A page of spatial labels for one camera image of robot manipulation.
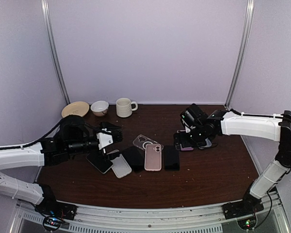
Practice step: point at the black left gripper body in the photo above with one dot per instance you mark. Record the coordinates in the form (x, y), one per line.
(101, 128)

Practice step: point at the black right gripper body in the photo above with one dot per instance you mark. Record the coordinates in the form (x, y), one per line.
(190, 141)

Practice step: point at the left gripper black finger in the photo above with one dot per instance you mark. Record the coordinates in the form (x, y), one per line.
(112, 155)
(108, 125)

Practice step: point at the black phone with dark case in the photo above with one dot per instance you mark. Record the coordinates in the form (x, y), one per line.
(134, 158)

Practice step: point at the light blue phone case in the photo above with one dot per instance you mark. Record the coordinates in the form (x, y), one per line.
(206, 145)

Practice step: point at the clear magsafe phone case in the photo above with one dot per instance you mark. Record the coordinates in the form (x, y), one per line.
(141, 141)

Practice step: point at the pinkish beige phone case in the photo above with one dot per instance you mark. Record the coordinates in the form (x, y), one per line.
(153, 157)

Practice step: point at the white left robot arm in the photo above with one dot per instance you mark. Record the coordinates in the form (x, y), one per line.
(71, 136)

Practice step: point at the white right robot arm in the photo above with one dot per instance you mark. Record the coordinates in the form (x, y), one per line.
(200, 129)

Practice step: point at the white ceramic bowl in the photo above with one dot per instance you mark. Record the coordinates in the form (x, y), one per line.
(100, 108)

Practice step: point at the white ceramic mug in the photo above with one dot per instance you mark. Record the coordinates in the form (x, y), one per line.
(125, 107)

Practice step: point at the beige ceramic plate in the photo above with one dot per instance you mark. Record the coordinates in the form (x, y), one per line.
(78, 108)

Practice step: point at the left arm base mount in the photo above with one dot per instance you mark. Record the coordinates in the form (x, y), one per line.
(54, 212)

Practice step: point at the aluminium front rail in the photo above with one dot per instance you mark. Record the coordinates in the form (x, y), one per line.
(200, 219)

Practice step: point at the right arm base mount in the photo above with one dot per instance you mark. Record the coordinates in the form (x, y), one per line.
(244, 211)

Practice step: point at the left aluminium frame post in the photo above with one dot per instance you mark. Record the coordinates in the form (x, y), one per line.
(53, 50)

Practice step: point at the aluminium frame post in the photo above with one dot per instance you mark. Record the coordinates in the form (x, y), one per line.
(247, 25)
(53, 50)

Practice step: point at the right aluminium frame post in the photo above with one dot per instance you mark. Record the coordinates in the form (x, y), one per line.
(247, 25)

